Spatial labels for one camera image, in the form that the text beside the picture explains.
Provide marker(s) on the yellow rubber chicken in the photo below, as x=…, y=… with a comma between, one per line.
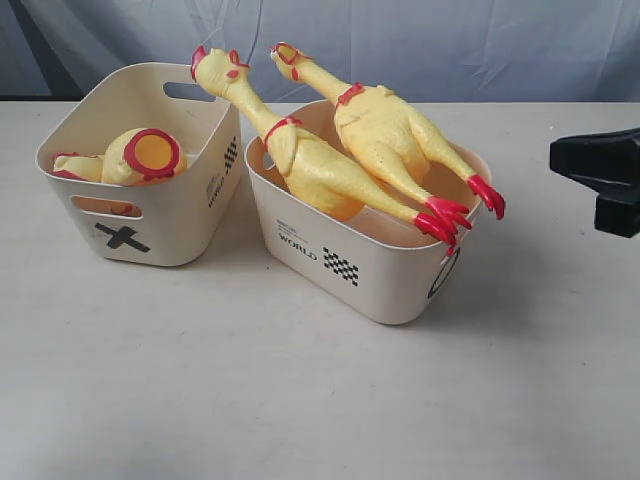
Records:
x=390, y=138
x=313, y=170

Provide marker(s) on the headless yellow rubber chicken body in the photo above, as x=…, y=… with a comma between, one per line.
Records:
x=139, y=156

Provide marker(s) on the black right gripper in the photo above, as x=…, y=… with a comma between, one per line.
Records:
x=601, y=160

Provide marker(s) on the cream bin marked O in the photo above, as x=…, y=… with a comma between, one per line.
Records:
x=380, y=266

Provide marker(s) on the blue-grey backdrop cloth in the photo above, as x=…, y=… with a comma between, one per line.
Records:
x=428, y=51

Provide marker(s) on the detached rubber chicken head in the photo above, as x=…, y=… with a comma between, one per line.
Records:
x=105, y=206

